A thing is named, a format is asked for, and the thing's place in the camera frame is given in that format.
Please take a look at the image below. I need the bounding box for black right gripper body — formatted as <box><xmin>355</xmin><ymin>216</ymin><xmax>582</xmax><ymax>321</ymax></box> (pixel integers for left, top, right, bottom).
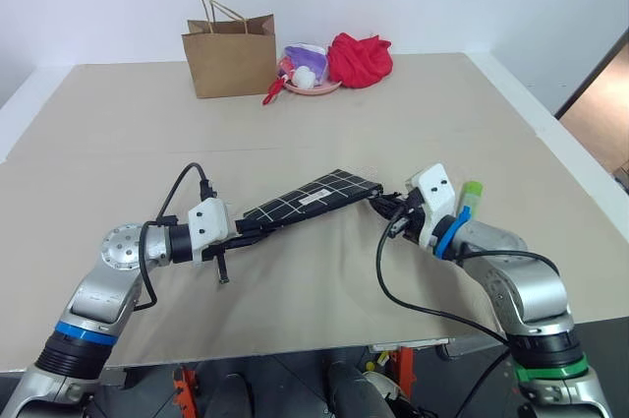
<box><xmin>386</xmin><ymin>188</ymin><xmax>429</xmax><ymax>245</ymax></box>

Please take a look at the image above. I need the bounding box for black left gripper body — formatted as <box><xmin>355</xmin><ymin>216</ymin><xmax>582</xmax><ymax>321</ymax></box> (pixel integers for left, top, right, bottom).
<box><xmin>199</xmin><ymin>219</ymin><xmax>250</xmax><ymax>285</ymax></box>

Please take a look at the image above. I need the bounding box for black white-grid zip pouch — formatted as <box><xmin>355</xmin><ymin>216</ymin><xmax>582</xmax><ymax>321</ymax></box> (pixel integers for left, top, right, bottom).
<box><xmin>242</xmin><ymin>168</ymin><xmax>386</xmax><ymax>233</ymax></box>

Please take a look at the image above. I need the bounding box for green highlighter pen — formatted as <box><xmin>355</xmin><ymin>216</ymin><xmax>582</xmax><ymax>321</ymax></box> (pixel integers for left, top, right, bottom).
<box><xmin>460</xmin><ymin>180</ymin><xmax>486</xmax><ymax>217</ymax></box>

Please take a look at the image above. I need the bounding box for beige table cloth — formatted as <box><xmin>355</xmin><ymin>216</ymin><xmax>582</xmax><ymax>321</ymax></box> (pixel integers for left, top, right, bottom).
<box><xmin>0</xmin><ymin>51</ymin><xmax>629</xmax><ymax>374</ymax></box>

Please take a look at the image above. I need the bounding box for pink plastic plate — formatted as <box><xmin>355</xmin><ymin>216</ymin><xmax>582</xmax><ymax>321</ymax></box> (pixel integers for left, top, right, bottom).
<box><xmin>282</xmin><ymin>74</ymin><xmax>343</xmax><ymax>96</ymax></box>

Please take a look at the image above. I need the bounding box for red white small packet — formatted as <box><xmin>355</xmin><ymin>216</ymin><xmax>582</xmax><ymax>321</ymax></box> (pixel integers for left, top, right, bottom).
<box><xmin>261</xmin><ymin>56</ymin><xmax>296</xmax><ymax>107</ymax></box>

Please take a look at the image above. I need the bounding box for crumpled red cloth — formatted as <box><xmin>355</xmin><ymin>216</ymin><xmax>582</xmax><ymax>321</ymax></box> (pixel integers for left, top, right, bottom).
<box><xmin>326</xmin><ymin>31</ymin><xmax>395</xmax><ymax>90</ymax></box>

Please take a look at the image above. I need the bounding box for orange metal stand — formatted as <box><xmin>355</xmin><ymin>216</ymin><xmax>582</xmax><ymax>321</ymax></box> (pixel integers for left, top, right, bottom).
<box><xmin>171</xmin><ymin>363</ymin><xmax>199</xmax><ymax>418</ymax></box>
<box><xmin>391</xmin><ymin>345</ymin><xmax>415</xmax><ymax>400</ymax></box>

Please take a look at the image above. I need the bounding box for white round ball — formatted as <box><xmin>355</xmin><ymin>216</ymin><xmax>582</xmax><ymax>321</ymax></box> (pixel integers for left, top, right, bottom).
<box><xmin>292</xmin><ymin>65</ymin><xmax>316</xmax><ymax>90</ymax></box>

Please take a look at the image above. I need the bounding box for brown paper shopping bag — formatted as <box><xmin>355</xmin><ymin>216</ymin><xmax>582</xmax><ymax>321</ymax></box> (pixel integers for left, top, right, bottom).
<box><xmin>181</xmin><ymin>0</ymin><xmax>278</xmax><ymax>100</ymax></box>

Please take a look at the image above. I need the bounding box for white round casing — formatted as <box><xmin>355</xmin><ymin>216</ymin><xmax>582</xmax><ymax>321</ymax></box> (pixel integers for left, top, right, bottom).
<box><xmin>362</xmin><ymin>369</ymin><xmax>402</xmax><ymax>403</ymax></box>

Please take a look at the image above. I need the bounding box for purple plastic bag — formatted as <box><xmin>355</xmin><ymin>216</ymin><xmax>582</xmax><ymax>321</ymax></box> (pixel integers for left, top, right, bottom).
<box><xmin>284</xmin><ymin>41</ymin><xmax>329</xmax><ymax>88</ymax></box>

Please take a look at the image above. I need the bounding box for dark rounded shape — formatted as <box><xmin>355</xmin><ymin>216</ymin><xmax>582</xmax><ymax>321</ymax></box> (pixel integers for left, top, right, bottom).
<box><xmin>325</xmin><ymin>360</ymin><xmax>394</xmax><ymax>418</ymax></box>

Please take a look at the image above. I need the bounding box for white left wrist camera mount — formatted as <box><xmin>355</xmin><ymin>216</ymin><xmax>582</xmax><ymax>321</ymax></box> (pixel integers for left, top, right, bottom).
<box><xmin>187</xmin><ymin>198</ymin><xmax>238</xmax><ymax>268</ymax></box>

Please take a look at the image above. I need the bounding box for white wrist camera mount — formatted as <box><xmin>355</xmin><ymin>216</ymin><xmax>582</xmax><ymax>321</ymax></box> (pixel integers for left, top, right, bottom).
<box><xmin>404</xmin><ymin>162</ymin><xmax>456</xmax><ymax>245</ymax></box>
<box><xmin>187</xmin><ymin>198</ymin><xmax>238</xmax><ymax>268</ymax></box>

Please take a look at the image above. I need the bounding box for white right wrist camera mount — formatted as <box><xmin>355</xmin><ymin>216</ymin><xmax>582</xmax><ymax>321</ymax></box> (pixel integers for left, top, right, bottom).
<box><xmin>404</xmin><ymin>162</ymin><xmax>456</xmax><ymax>245</ymax></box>

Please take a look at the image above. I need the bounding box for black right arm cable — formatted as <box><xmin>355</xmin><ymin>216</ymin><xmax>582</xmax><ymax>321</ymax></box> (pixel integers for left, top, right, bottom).
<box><xmin>375</xmin><ymin>213</ymin><xmax>562</xmax><ymax>418</ymax></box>

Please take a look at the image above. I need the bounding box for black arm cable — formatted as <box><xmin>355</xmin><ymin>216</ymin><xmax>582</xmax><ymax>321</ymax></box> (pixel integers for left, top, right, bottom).
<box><xmin>375</xmin><ymin>213</ymin><xmax>562</xmax><ymax>418</ymax></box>
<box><xmin>139</xmin><ymin>161</ymin><xmax>220</xmax><ymax>312</ymax></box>

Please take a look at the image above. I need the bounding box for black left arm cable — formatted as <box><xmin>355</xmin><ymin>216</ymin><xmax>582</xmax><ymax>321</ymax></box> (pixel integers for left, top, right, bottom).
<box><xmin>139</xmin><ymin>161</ymin><xmax>220</xmax><ymax>312</ymax></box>

